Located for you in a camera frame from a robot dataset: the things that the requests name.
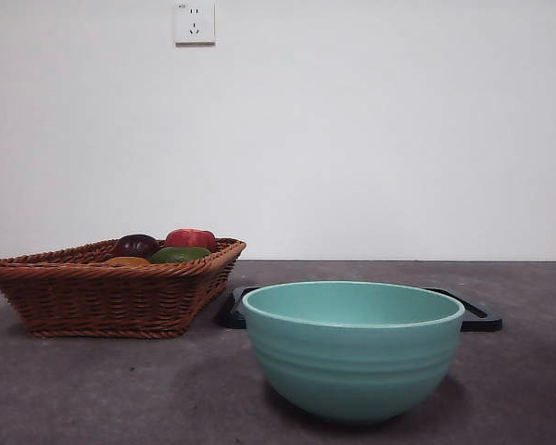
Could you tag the red round fruit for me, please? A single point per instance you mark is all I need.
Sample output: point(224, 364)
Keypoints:
point(190, 238)

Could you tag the teal ribbed bowl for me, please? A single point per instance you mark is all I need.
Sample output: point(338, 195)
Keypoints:
point(352, 366)

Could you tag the dark purple round fruit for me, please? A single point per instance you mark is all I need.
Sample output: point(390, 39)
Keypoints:
point(136, 245)

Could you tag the white wall socket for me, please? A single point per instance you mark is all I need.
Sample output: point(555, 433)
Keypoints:
point(194, 23)

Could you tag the dark rectangular tray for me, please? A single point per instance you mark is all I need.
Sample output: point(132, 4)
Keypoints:
point(482, 322)

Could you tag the brown wicker basket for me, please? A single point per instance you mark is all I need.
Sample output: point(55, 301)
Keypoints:
point(106, 296)

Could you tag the green oval fruit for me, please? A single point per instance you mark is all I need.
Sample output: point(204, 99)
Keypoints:
point(178, 255)

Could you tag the yellow oval fruit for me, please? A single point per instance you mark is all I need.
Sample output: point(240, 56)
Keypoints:
point(127, 262)

